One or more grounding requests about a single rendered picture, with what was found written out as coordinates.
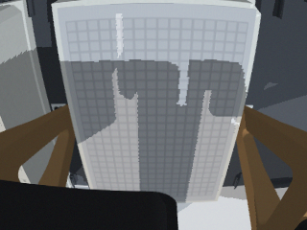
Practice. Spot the white multi-well plate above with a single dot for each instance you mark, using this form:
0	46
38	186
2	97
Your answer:
156	90

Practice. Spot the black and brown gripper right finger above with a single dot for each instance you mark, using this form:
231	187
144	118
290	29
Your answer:
290	145

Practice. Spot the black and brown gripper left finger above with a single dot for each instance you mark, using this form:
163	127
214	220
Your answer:
18	144

